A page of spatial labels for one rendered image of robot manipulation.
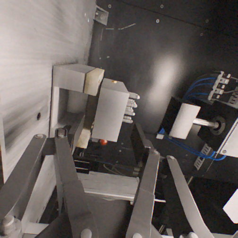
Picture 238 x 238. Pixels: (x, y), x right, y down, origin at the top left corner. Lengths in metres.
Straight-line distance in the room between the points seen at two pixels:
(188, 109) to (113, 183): 0.30
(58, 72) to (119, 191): 0.36
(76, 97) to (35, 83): 0.14
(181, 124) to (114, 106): 0.18
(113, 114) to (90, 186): 0.26
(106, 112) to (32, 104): 0.11
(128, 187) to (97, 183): 0.09
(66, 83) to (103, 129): 0.10
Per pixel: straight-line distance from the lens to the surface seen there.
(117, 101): 0.24
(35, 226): 0.32
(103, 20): 0.55
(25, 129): 0.19
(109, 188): 0.46
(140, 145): 0.18
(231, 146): 0.44
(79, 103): 0.32
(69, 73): 0.23
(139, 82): 0.56
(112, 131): 0.26
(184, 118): 0.36
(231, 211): 0.43
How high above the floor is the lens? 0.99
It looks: 7 degrees up
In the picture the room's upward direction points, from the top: 102 degrees clockwise
